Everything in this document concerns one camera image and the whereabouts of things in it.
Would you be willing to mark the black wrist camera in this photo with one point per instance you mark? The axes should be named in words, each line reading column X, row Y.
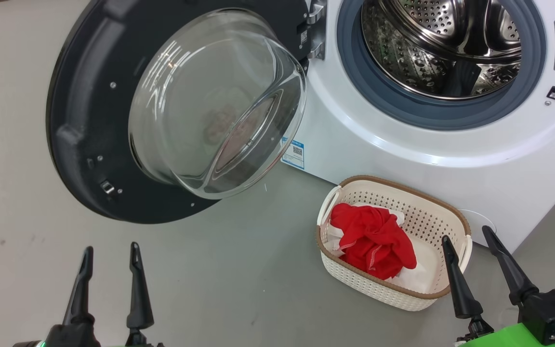
column 72, row 337
column 554, row 311

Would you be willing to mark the round white filter cover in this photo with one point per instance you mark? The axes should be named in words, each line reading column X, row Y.
column 480, row 221

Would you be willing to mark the cream perforated laundry basket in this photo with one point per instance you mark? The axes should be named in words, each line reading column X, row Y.
column 431, row 221

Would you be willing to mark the blue energy label sticker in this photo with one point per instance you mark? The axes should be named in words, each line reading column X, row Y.
column 293, row 153

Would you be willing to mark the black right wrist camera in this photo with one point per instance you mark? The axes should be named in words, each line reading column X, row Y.
column 554, row 311

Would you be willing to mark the red garment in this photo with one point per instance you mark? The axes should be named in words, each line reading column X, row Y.
column 374, row 241

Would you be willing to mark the washer drum opening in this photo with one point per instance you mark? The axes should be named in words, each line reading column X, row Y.
column 350, row 72

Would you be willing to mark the white washing machine body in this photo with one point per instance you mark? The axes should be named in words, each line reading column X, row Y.
column 451, row 159

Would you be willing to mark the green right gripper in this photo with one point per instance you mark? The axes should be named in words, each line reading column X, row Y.
column 504, row 337

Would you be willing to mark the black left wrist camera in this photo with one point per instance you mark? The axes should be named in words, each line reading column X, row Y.
column 72, row 337

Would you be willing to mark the steel washer drum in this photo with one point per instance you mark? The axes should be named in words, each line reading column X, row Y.
column 427, row 48

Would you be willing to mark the washing machine door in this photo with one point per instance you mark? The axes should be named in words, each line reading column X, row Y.
column 80, row 120

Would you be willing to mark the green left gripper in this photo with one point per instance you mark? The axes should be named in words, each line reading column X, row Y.
column 142, row 340

